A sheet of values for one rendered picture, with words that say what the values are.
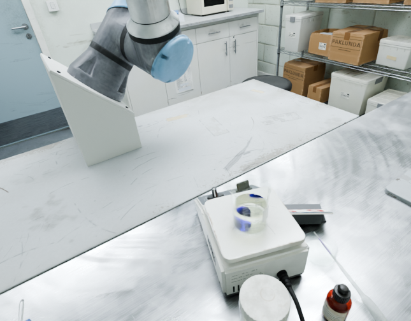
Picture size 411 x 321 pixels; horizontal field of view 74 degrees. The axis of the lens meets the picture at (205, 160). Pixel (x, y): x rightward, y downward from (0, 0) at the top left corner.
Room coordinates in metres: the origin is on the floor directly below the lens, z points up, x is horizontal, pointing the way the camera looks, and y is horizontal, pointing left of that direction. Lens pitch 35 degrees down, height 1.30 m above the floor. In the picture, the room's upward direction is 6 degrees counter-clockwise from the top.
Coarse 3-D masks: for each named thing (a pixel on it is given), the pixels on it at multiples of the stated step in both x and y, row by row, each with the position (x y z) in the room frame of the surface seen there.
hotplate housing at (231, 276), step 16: (208, 224) 0.30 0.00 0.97; (208, 240) 0.28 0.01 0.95; (272, 256) 0.23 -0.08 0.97; (288, 256) 0.23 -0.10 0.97; (304, 256) 0.23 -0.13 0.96; (224, 272) 0.21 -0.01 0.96; (240, 272) 0.21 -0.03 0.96; (256, 272) 0.22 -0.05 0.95; (272, 272) 0.22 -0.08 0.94; (288, 272) 0.23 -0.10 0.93; (224, 288) 0.21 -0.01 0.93; (240, 288) 0.21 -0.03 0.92
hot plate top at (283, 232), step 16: (272, 192) 0.33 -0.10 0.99; (208, 208) 0.31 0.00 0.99; (224, 208) 0.31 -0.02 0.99; (272, 208) 0.30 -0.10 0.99; (224, 224) 0.28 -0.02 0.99; (272, 224) 0.27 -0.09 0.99; (288, 224) 0.26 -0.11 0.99; (224, 240) 0.25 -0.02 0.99; (240, 240) 0.24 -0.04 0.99; (256, 240) 0.24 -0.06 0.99; (272, 240) 0.24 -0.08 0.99; (288, 240) 0.24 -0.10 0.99; (304, 240) 0.24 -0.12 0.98; (224, 256) 0.22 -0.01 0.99; (240, 256) 0.22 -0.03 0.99; (256, 256) 0.22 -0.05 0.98
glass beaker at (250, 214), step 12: (240, 180) 0.29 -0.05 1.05; (252, 180) 0.29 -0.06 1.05; (264, 180) 0.28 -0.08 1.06; (240, 192) 0.29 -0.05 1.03; (252, 192) 0.29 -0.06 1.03; (264, 192) 0.28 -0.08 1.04; (240, 204) 0.25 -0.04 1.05; (252, 204) 0.25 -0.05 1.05; (264, 204) 0.25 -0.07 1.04; (240, 216) 0.25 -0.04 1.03; (252, 216) 0.25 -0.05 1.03; (264, 216) 0.25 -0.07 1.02; (240, 228) 0.25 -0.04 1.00; (252, 228) 0.25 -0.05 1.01; (264, 228) 0.25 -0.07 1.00
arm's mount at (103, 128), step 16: (48, 64) 0.66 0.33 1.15; (64, 80) 0.61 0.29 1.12; (64, 96) 0.60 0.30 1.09; (80, 96) 0.62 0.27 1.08; (96, 96) 0.63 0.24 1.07; (64, 112) 0.67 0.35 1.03; (80, 112) 0.61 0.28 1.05; (96, 112) 0.63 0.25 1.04; (112, 112) 0.65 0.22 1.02; (128, 112) 0.66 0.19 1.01; (80, 128) 0.60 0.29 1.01; (96, 128) 0.62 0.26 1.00; (112, 128) 0.64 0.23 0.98; (128, 128) 0.66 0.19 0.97; (80, 144) 0.60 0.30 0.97; (96, 144) 0.62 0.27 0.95; (112, 144) 0.63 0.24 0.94; (128, 144) 0.65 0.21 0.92; (96, 160) 0.61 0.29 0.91
